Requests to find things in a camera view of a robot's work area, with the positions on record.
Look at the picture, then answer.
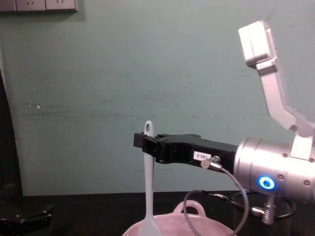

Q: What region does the pale blue silicone spatula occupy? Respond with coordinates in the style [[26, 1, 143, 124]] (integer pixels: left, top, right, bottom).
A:
[[138, 120, 161, 236]]

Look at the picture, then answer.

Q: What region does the black side screen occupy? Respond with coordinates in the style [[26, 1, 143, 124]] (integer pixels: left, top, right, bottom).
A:
[[0, 66, 23, 197]]

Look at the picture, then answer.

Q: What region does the grey wall socket plate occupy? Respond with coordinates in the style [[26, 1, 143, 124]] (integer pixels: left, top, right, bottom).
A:
[[45, 0, 79, 12], [15, 0, 47, 12], [0, 0, 17, 12]]

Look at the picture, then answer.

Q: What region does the pink pot with handles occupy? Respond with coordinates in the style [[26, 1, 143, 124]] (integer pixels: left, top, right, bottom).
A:
[[121, 200, 235, 236]]

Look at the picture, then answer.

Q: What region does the thin dark gripper cable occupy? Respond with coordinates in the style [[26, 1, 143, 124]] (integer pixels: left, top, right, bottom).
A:
[[183, 155, 251, 236]]

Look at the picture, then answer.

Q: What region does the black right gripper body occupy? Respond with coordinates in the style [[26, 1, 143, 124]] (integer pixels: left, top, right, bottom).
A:
[[155, 133, 239, 174]]

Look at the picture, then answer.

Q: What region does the black table cloth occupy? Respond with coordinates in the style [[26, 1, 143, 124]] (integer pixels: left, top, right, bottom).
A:
[[0, 189, 315, 236]]

